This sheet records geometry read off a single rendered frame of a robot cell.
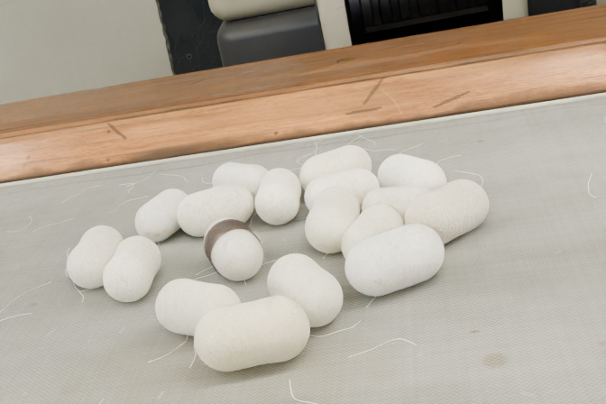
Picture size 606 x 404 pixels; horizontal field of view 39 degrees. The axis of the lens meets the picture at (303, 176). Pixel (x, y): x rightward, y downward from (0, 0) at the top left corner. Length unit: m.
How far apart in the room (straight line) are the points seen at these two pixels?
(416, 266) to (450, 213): 0.04
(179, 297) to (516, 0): 0.70
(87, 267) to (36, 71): 2.19
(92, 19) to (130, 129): 1.94
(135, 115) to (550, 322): 0.32
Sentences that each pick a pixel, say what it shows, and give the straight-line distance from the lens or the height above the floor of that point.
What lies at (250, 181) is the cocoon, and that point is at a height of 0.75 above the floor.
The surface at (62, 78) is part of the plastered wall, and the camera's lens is 2.53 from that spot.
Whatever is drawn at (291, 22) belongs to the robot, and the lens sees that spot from 1.23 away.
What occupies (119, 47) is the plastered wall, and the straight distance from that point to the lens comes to 2.47.
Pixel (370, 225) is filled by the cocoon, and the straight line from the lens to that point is 0.33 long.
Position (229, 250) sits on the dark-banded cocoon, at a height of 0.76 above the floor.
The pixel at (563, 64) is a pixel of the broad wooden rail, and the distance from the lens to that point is 0.51.
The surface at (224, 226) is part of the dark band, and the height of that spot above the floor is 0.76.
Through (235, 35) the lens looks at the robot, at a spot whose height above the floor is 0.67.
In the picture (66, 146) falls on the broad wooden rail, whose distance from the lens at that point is 0.55.
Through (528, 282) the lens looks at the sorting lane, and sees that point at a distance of 0.31.
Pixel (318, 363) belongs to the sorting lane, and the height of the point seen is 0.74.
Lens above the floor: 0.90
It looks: 21 degrees down
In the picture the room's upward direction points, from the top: 12 degrees counter-clockwise
